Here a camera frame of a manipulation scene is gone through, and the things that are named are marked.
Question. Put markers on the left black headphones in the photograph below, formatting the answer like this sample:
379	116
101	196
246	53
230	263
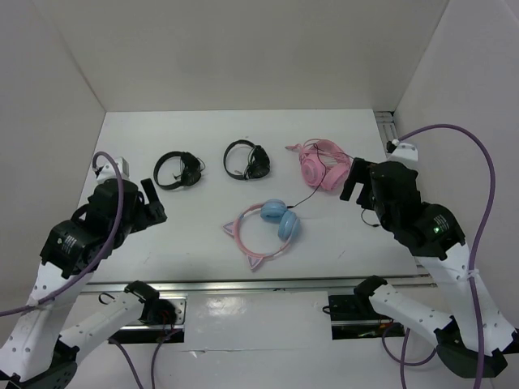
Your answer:
189	170

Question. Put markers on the black headphones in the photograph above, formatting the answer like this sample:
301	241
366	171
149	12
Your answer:
258	162
189	170

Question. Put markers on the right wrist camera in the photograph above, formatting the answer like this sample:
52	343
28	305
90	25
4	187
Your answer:
402	152

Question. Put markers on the middle black headphones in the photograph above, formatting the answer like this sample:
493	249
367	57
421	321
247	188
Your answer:
258	162

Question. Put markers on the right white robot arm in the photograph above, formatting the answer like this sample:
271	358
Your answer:
473	338

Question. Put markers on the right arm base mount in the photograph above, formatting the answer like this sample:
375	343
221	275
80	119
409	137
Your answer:
352	320

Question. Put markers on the aluminium front rail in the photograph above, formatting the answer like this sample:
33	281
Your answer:
421	280

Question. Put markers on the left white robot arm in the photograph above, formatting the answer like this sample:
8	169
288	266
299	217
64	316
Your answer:
40	352

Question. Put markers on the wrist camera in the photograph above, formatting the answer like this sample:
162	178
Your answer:
107	171
402	152

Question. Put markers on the pink blue cat-ear headphones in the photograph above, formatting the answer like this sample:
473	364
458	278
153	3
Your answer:
270	225

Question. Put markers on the aluminium side rail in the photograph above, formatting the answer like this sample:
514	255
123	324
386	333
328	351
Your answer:
386	126

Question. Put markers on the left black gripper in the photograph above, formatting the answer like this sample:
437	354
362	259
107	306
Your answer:
154	212

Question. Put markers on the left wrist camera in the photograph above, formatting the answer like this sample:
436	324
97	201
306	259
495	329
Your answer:
107	171

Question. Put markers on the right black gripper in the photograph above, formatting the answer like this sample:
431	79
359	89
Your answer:
358	172

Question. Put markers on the pink gaming headphones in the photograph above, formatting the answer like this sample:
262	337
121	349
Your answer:
322	162

